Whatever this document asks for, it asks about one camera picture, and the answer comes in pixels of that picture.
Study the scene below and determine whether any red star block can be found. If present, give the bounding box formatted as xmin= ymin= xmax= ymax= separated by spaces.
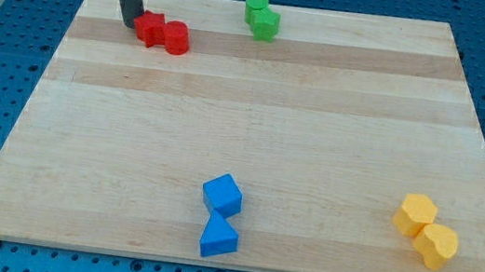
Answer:
xmin=133 ymin=10 xmax=166 ymax=48

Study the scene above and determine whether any yellow hexagon block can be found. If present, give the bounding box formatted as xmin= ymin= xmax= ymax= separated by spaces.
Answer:
xmin=392 ymin=193 xmax=438 ymax=237

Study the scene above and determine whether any green cylinder block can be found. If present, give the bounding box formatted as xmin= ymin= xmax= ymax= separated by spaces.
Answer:
xmin=244 ymin=0 xmax=270 ymax=24

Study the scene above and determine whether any blue cube block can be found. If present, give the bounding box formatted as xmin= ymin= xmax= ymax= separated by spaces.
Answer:
xmin=202 ymin=173 xmax=243 ymax=218

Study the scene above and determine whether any light wooden board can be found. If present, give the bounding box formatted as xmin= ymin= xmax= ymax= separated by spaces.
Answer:
xmin=0 ymin=0 xmax=485 ymax=272

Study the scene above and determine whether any yellow heart block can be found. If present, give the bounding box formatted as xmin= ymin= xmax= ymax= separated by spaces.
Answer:
xmin=412 ymin=224 xmax=459 ymax=271

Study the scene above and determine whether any red cylinder block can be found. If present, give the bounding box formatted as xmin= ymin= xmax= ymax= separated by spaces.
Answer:
xmin=163 ymin=20 xmax=190 ymax=55

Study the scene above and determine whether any blue triangular prism block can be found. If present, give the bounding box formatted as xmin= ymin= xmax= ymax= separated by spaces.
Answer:
xmin=199 ymin=211 xmax=239 ymax=257

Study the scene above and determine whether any green star block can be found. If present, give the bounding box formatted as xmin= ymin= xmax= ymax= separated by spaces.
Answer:
xmin=249 ymin=7 xmax=281 ymax=42

